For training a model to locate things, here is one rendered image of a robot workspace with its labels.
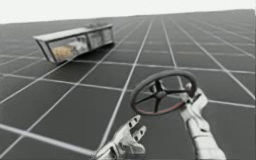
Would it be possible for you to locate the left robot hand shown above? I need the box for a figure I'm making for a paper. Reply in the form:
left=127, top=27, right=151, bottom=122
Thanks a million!
left=109, top=114, right=148, bottom=157

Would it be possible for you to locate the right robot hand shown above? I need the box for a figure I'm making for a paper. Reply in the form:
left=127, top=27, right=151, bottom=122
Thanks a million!
left=179, top=82, right=209, bottom=123

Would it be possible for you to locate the dark steering wheel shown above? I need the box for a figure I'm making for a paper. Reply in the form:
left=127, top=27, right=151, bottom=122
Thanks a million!
left=129, top=69, right=198, bottom=117

